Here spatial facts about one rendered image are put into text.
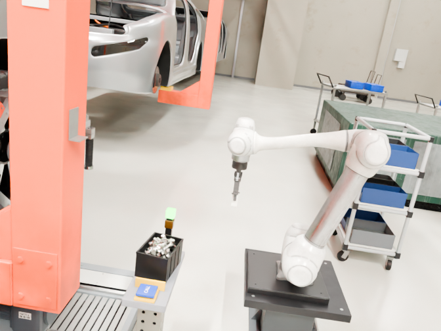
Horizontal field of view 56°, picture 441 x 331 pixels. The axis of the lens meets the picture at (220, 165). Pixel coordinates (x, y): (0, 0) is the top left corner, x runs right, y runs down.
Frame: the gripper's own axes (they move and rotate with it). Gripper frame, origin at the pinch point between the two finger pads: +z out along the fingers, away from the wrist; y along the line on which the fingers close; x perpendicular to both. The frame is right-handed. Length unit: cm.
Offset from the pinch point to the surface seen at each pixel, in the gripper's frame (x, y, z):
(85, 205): 123, 106, 61
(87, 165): 71, -12, -10
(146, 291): 26, -58, 22
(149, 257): 29, -47, 14
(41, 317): 65, -64, 37
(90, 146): 70, -13, -19
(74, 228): 47, -76, -8
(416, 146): -163, 228, -6
